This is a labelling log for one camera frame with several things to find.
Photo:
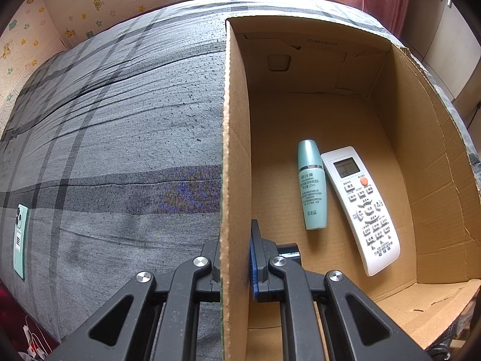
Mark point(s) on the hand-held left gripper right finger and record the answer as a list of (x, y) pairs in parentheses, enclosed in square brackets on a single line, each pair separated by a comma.
[(256, 270)]

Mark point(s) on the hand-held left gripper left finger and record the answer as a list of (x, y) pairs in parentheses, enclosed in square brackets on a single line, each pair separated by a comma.
[(208, 270)]

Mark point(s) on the black round jar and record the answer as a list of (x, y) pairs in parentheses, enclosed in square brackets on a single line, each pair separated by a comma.
[(290, 252)]

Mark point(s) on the light green cosmetic bottle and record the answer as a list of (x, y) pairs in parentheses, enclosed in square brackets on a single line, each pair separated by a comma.
[(312, 188)]

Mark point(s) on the white remote control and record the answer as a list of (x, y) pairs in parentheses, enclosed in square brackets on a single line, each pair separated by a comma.
[(360, 210)]

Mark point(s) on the cardboard box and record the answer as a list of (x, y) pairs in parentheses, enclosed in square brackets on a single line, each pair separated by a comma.
[(285, 120)]

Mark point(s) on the grey plaid blanket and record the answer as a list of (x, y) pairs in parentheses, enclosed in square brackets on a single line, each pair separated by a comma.
[(112, 139)]

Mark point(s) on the light green smartphone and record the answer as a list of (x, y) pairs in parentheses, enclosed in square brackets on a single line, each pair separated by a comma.
[(21, 240)]

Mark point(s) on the dark red cloth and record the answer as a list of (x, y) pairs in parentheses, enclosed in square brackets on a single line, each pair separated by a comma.
[(15, 327)]

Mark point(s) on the beige wardrobe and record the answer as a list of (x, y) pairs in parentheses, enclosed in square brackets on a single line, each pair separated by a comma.
[(451, 45)]

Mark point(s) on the red curtain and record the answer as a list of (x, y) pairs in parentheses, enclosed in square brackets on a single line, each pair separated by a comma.
[(387, 0)]

